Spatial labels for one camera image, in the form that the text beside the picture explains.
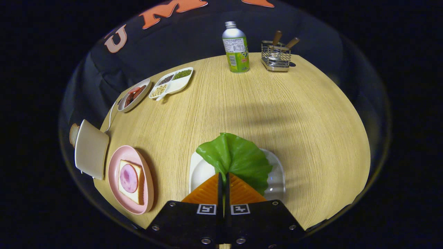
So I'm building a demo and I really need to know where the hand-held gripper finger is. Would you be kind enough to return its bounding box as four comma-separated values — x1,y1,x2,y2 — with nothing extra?
223,172,307,249
145,173,224,248

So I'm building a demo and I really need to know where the green lettuce leaf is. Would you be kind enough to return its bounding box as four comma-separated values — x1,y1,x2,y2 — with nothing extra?
196,132,273,196

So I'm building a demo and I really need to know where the toasted bread slice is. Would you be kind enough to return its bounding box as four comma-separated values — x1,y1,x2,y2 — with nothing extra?
69,123,81,148

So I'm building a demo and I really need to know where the white square plate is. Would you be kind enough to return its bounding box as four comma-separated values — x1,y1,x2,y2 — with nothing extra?
189,148,286,203

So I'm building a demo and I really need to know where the white bread slice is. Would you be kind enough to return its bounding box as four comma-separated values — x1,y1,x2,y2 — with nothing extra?
118,159,145,205

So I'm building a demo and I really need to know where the pink ham slice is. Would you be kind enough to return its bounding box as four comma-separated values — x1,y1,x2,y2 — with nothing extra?
119,164,139,193

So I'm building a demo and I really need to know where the pink plate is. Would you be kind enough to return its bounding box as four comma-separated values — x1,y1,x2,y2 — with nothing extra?
108,145,155,215

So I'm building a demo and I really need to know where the white divided dish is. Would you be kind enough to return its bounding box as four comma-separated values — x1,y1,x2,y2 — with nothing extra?
149,67,194,102

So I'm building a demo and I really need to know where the pile of yellow soybeans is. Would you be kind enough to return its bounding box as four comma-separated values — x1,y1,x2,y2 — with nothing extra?
151,85,168,98

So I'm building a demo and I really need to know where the round beige plate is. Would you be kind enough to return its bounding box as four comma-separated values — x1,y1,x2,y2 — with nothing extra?
117,78,152,113

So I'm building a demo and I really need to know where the white toaster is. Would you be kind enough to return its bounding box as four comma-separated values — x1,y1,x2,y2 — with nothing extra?
74,119,110,180

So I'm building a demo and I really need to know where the silver green drink bottle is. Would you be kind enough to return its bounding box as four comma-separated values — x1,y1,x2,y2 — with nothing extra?
222,21,250,74

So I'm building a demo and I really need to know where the black backdrop cloth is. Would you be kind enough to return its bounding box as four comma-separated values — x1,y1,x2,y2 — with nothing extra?
61,0,388,146

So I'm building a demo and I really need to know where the white toaster power cable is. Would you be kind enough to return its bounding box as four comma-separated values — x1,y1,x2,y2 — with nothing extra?
104,99,120,133

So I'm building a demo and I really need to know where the metal wire utensil holder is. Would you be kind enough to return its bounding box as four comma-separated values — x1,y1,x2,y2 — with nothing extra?
261,40,296,72

